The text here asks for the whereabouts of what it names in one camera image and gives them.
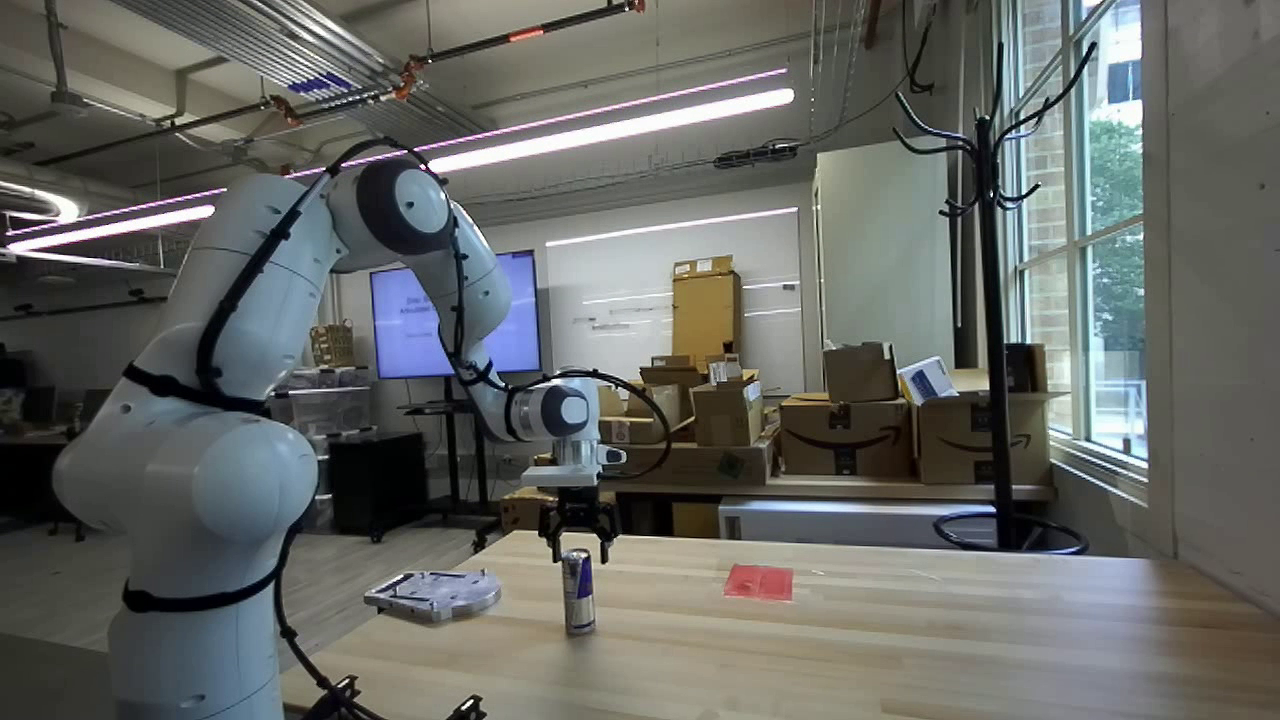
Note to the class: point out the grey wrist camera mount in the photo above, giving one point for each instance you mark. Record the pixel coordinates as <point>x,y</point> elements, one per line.
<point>573,473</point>

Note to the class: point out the large TV screen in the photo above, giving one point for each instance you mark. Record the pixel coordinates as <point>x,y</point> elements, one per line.
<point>402,332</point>

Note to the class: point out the medium cardboard box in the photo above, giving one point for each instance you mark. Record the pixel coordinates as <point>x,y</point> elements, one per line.
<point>724,414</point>

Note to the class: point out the black coat rack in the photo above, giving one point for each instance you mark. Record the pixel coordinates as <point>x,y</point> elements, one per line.
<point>992,332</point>

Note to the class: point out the black TV stand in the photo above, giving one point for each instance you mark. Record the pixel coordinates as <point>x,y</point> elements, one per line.
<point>455,452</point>

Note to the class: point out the long ceiling light strip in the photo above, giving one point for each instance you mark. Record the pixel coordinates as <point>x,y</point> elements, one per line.
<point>603,129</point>

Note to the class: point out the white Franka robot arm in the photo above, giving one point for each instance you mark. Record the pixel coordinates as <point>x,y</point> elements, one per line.
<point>203,480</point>

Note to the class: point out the white blue package box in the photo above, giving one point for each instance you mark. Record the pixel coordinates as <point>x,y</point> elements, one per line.
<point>931,376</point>

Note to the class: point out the wall whiteboard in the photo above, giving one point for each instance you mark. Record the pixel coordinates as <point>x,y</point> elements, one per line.
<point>625,307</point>

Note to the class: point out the Amazon cardboard box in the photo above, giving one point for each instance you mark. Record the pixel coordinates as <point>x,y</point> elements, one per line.
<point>955,444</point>
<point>847,442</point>

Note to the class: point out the large window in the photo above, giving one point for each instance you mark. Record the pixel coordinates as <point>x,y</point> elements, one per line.
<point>1085,266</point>

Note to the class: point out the silver blue soda can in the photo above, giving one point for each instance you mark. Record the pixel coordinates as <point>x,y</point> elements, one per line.
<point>579,597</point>

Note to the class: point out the tall upright cardboard box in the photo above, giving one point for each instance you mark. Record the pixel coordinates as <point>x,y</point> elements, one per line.
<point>704,314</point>

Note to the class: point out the open cardboard box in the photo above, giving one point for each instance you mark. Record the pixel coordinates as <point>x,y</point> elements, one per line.
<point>861,373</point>

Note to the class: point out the long flat cardboard box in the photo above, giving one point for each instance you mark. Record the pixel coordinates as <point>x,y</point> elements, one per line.
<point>700,466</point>

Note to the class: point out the black floor cabinet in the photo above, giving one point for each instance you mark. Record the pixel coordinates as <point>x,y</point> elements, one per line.
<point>378,480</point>

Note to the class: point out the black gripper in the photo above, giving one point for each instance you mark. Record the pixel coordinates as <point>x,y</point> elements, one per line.
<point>579,509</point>

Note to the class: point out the red flat block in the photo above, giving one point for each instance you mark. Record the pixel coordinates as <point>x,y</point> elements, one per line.
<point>756,583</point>

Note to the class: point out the small flat cardboard box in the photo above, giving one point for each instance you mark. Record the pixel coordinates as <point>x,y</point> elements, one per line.
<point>641,428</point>

